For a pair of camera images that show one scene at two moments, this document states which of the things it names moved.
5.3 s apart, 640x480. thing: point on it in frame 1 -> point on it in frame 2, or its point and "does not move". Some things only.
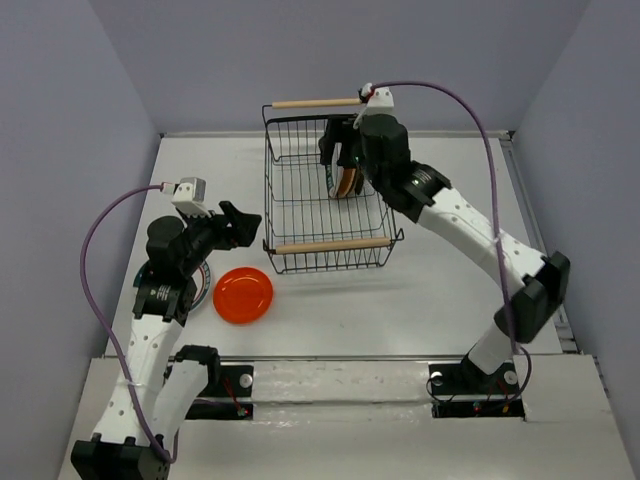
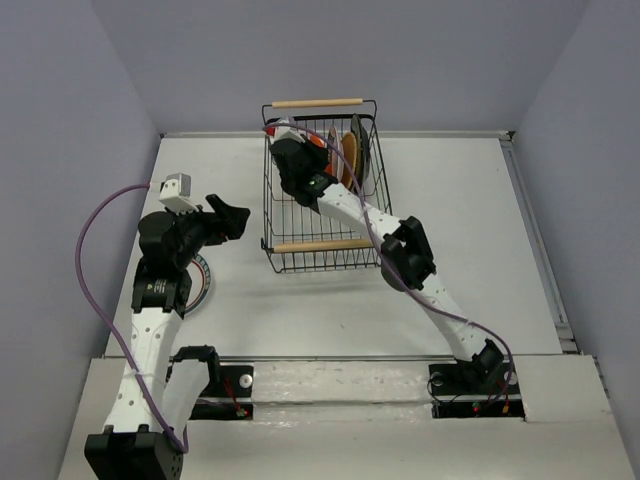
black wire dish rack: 308,230 does not move
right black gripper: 339,129 -> 321,153
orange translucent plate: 242,295 -> 319,141
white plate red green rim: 201,284 does not move
